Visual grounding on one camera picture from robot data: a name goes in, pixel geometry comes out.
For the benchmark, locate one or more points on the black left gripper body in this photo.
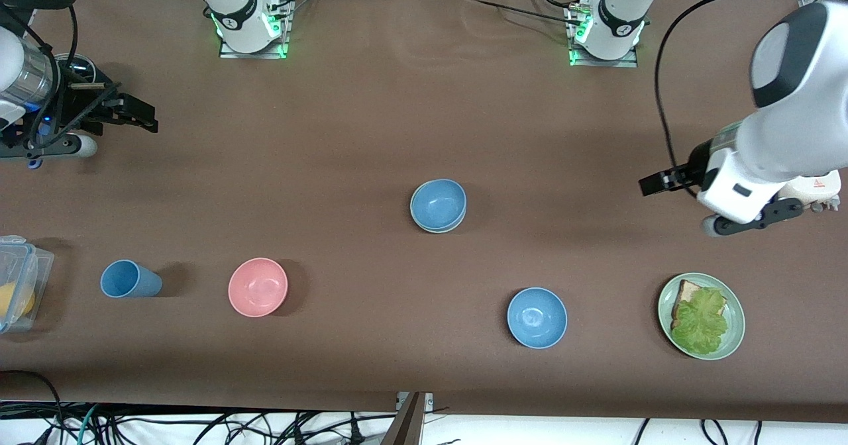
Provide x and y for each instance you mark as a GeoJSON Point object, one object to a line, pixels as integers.
{"type": "Point", "coordinates": [693, 164]}

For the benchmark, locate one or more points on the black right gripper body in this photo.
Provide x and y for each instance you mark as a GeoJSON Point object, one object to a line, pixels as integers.
{"type": "Point", "coordinates": [78, 108]}

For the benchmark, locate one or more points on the blue bowl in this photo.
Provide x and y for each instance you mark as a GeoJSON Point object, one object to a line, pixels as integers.
{"type": "Point", "coordinates": [438, 203]}
{"type": "Point", "coordinates": [536, 317]}

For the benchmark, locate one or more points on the pale green bowl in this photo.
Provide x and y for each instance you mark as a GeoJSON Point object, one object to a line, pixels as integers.
{"type": "Point", "coordinates": [434, 231]}

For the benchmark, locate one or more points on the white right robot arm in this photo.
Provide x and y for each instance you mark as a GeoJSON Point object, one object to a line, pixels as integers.
{"type": "Point", "coordinates": [232, 1]}

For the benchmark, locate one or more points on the pink bowl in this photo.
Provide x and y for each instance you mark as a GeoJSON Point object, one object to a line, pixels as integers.
{"type": "Point", "coordinates": [258, 287]}

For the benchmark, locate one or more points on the brown crust bread slice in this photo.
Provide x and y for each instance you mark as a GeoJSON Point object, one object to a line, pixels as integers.
{"type": "Point", "coordinates": [686, 293]}

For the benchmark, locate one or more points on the white toaster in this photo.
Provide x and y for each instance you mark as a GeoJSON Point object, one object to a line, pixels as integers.
{"type": "Point", "coordinates": [825, 190]}

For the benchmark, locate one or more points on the green lettuce leaf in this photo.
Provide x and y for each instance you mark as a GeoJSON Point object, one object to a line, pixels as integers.
{"type": "Point", "coordinates": [702, 322]}

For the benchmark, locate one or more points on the pale green plate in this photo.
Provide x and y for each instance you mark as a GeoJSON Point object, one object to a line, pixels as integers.
{"type": "Point", "coordinates": [735, 316]}

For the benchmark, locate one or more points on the clear plastic lidded container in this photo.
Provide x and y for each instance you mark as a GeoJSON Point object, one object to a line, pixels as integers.
{"type": "Point", "coordinates": [41, 266]}

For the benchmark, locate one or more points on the blue cup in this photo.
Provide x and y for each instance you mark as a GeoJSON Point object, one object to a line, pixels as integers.
{"type": "Point", "coordinates": [129, 279]}

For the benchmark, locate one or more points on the yellow fruit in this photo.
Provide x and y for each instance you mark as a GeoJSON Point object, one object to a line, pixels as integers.
{"type": "Point", "coordinates": [13, 299]}

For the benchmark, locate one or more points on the brown table cover sheet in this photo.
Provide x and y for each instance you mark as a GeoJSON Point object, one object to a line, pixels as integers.
{"type": "Point", "coordinates": [397, 100]}

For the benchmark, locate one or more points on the grey metal post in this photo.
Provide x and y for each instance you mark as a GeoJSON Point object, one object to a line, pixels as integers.
{"type": "Point", "coordinates": [407, 425]}

